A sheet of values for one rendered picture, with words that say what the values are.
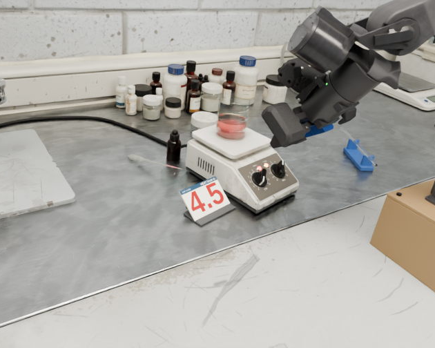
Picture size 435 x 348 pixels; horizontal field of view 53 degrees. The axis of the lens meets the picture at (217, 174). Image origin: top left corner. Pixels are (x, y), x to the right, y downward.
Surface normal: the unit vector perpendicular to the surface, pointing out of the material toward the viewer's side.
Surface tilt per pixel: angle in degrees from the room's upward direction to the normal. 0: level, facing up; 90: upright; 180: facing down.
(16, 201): 0
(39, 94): 90
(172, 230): 0
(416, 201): 3
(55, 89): 90
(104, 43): 90
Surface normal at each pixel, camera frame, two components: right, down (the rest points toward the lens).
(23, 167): 0.11, -0.86
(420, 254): -0.83, 0.19
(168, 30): 0.54, 0.47
